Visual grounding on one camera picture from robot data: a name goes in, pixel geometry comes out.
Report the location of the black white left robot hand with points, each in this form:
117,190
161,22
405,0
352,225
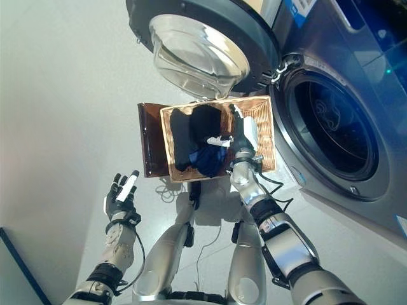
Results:
119,203

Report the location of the silver left robot leg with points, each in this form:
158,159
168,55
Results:
165,251

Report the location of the grey front-load washing machine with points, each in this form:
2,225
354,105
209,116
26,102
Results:
381,95

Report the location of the blue garment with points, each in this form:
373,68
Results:
208,162

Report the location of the white garment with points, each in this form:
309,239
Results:
330,120

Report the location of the small blue sticker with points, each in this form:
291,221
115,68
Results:
301,178

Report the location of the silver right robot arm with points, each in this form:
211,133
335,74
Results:
286,241

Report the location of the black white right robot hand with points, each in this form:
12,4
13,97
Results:
245,139

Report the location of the blue white code label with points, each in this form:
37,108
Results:
300,7

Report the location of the silver right robot leg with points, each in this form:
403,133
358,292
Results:
248,254

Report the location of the silver robot leg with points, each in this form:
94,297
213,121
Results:
248,254
165,251

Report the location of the rectangular wicker laundry basket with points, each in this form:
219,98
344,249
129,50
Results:
264,127

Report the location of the silver robot torso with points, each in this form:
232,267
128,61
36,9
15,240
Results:
190,300

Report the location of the round glass washer door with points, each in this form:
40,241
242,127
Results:
222,16

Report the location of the black garment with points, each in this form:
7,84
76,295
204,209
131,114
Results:
181,143
206,124

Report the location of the brown acrylic stand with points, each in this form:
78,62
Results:
152,139

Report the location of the large blue energy label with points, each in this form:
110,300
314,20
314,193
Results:
401,225

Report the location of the black folded garment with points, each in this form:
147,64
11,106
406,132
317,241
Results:
181,143

